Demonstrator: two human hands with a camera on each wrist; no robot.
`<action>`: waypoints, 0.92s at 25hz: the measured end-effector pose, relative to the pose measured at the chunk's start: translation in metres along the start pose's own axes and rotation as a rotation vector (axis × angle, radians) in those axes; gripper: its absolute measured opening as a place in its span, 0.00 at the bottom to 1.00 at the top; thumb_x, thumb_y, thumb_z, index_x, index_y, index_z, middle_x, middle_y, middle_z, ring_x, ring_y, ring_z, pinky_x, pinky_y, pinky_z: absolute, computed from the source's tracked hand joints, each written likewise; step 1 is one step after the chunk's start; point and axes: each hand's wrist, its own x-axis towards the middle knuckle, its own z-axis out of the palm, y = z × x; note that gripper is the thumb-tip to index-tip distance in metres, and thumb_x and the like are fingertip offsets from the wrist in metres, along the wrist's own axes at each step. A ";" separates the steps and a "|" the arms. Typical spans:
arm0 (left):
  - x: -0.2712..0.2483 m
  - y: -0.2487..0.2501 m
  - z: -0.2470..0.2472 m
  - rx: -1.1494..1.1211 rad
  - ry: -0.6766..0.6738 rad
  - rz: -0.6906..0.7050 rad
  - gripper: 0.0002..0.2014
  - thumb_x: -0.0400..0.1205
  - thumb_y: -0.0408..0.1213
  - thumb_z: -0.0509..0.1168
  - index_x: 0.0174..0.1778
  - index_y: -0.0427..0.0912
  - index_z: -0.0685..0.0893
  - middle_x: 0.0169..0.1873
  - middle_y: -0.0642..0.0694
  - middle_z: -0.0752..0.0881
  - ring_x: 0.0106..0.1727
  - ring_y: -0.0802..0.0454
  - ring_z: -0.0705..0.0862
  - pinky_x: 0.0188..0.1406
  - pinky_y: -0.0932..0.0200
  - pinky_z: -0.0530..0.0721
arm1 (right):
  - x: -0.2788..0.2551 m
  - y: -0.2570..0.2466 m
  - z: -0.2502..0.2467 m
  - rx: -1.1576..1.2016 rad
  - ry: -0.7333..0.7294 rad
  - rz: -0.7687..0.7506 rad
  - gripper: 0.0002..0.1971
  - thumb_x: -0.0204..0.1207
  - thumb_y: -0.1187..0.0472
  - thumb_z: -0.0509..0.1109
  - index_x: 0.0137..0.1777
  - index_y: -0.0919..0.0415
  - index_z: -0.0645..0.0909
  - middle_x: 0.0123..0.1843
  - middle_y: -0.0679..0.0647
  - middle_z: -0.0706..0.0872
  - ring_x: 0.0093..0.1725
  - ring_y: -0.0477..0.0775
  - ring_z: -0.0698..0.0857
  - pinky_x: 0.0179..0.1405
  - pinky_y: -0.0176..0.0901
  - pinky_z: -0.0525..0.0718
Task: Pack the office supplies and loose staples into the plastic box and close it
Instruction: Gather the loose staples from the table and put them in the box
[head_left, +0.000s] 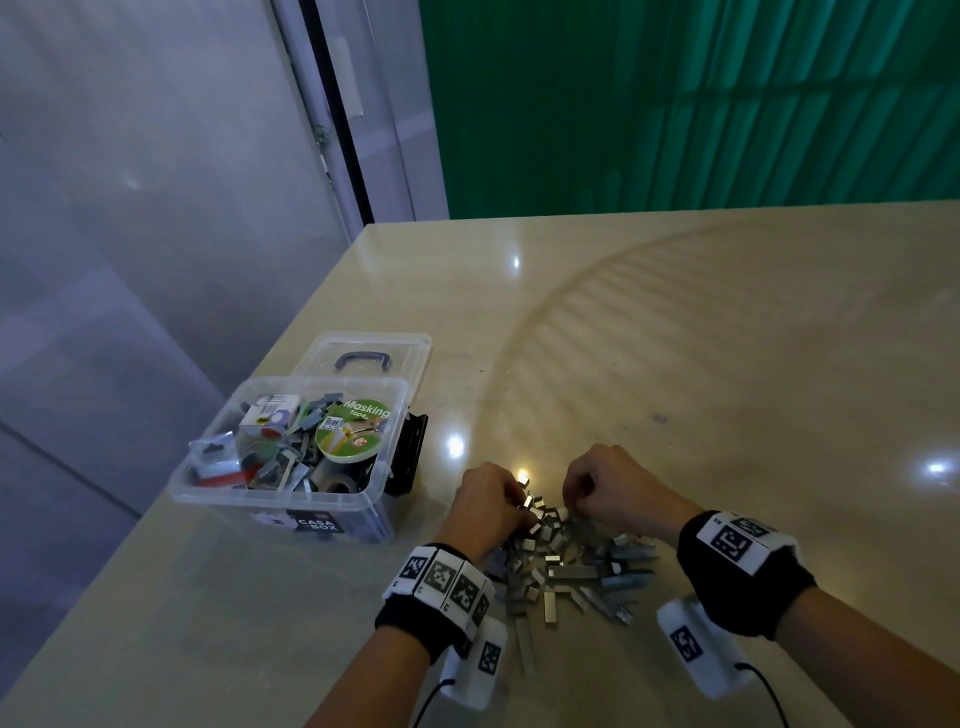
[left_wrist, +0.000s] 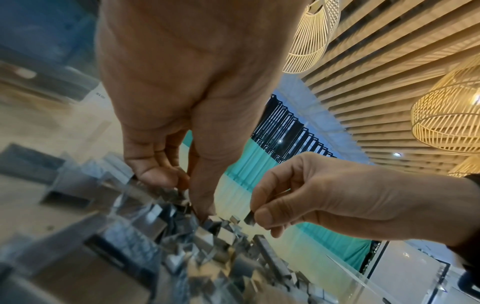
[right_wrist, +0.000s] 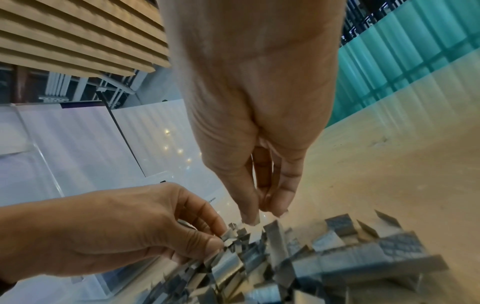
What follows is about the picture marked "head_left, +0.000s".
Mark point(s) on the person's left forearm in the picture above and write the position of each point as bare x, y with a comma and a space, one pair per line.
368, 683

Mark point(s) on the person's left hand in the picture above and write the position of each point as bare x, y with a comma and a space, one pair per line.
480, 510

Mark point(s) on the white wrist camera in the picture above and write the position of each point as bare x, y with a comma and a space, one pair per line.
693, 645
473, 668

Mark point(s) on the small clear tape roll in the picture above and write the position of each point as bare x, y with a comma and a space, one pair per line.
333, 480

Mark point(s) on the black marker wristband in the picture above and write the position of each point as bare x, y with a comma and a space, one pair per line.
435, 600
743, 570

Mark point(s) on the red stapler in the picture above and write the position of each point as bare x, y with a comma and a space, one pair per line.
218, 477

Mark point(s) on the green curtain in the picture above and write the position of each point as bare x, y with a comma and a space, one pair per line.
690, 98

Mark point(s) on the transparent storage box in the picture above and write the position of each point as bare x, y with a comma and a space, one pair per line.
203, 503

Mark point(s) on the person's right forearm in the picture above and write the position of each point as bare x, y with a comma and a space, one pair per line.
870, 668

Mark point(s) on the pile of metal staple strips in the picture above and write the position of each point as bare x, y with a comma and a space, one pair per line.
578, 563

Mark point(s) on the small white staple box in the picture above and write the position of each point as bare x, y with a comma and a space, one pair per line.
270, 413

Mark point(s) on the transparent box lid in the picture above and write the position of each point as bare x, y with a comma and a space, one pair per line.
405, 348

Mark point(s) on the black window post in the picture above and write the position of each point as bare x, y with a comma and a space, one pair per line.
338, 105

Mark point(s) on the person's right hand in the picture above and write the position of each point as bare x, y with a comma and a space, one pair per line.
623, 488

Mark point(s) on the green sticky note pad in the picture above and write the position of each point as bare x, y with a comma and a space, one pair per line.
308, 417

